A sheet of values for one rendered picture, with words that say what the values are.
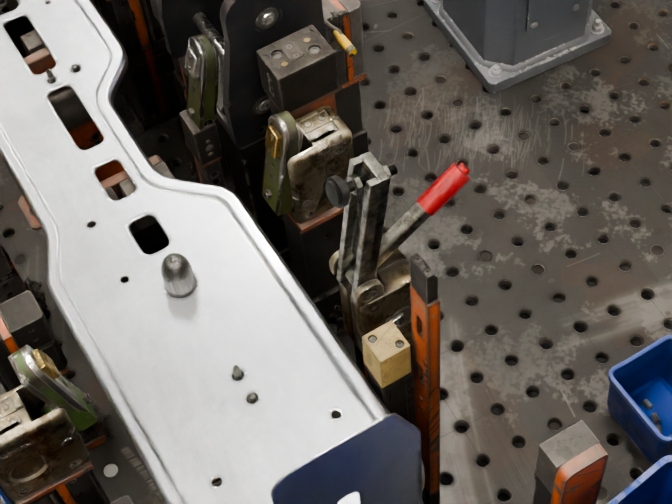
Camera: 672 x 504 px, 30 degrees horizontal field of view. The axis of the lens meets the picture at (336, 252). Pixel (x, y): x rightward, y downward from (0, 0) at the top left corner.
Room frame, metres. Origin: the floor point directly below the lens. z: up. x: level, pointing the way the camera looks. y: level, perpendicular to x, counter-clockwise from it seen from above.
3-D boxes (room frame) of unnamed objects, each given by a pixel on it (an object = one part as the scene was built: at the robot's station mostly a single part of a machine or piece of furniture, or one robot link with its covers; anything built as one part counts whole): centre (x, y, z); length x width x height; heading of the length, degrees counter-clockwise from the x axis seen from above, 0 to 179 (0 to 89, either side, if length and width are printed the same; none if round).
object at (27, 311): (0.71, 0.35, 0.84); 0.11 x 0.08 x 0.29; 115
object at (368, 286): (0.64, -0.03, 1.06); 0.03 x 0.01 x 0.03; 115
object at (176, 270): (0.72, 0.16, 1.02); 0.03 x 0.03 x 0.07
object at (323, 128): (0.84, 0.01, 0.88); 0.11 x 0.09 x 0.37; 115
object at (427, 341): (0.58, -0.07, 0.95); 0.03 x 0.01 x 0.50; 25
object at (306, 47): (0.91, 0.02, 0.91); 0.07 x 0.05 x 0.42; 115
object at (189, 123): (0.95, 0.14, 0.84); 0.04 x 0.03 x 0.29; 25
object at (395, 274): (0.67, -0.04, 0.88); 0.07 x 0.06 x 0.35; 115
